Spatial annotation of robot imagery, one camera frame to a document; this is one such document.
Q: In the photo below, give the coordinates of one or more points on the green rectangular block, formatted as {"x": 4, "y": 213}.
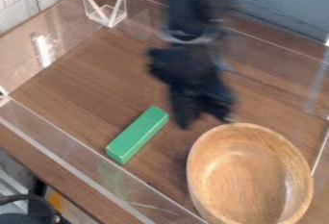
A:
{"x": 135, "y": 136}

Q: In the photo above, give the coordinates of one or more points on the black device lower left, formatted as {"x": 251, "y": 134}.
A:
{"x": 52, "y": 217}

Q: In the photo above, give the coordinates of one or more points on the brown wooden bowl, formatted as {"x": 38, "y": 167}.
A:
{"x": 247, "y": 176}

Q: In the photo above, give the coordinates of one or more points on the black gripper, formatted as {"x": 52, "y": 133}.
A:
{"x": 185, "y": 69}

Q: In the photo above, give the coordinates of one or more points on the clear acrylic enclosure wall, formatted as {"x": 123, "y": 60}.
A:
{"x": 77, "y": 87}

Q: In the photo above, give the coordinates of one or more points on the clear acrylic corner bracket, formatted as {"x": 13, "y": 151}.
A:
{"x": 107, "y": 15}

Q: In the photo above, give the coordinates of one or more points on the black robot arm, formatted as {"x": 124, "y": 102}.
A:
{"x": 193, "y": 24}

